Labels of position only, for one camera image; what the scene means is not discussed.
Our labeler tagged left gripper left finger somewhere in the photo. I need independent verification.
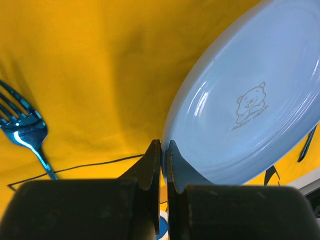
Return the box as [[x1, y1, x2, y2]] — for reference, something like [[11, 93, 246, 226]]
[[0, 139, 162, 240]]

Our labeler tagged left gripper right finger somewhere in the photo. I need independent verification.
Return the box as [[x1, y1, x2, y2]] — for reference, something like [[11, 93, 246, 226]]
[[165, 141, 318, 240]]

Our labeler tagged blue plastic plate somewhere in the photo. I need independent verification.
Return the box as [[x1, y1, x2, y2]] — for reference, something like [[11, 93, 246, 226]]
[[161, 0, 320, 185]]

